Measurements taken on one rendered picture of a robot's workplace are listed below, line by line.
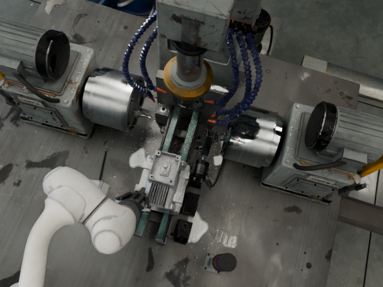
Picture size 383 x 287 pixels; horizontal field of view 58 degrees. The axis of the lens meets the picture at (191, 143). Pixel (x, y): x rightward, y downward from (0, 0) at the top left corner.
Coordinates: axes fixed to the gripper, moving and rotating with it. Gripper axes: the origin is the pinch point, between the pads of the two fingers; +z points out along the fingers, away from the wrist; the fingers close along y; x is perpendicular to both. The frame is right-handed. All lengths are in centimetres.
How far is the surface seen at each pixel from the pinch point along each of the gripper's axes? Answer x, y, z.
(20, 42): -43, 54, -2
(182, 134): -18.8, -6.4, 42.4
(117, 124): -19.8, 19.0, 17.3
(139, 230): 20.3, -1.6, 11.2
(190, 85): -43.9, -7.9, -2.2
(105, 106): -26.7, 24.7, 13.4
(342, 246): 38, -129, 107
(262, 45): -80, -39, 127
